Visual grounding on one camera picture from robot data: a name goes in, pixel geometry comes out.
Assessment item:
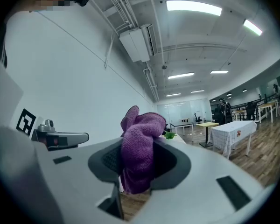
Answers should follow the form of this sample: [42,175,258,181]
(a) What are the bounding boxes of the purple cloth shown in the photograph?
[120,105,167,195]

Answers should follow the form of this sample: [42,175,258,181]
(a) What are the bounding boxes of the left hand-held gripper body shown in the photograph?
[15,108,59,152]

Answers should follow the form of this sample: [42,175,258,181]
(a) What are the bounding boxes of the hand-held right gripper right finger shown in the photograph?
[133,139,275,224]

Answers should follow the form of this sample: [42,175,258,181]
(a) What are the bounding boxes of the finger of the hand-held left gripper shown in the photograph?
[56,132,90,150]

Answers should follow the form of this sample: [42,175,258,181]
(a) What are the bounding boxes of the black railing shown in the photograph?
[231,94,280,110]

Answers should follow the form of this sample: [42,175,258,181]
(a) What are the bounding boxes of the dark table white legs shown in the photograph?
[169,122,195,136]

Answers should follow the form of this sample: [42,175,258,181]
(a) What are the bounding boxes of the white ceiling pipes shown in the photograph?
[99,0,142,34]

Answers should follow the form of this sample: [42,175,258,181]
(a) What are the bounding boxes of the white air conditioner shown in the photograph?
[119,24,158,63]

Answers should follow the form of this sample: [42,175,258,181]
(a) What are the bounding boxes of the green potted plant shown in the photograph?
[163,131,177,140]

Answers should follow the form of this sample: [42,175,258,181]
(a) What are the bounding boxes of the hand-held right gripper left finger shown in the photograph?
[34,138,125,224]

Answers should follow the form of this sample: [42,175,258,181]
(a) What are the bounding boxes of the yellow pedestal table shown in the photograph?
[196,122,220,148]

